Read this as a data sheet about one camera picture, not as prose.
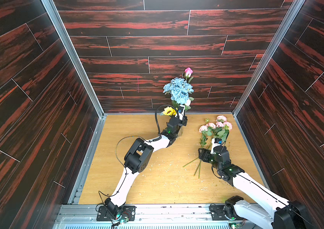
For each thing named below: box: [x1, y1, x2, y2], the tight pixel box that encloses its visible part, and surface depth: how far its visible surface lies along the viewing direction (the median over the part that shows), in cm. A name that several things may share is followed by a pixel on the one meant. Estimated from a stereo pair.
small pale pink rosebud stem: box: [184, 96, 195, 112], surface depth 88 cm
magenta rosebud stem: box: [184, 67, 194, 84], surface depth 92 cm
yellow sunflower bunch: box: [162, 105, 177, 116], surface depth 92 cm
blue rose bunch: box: [162, 77, 194, 105], surface depth 87 cm
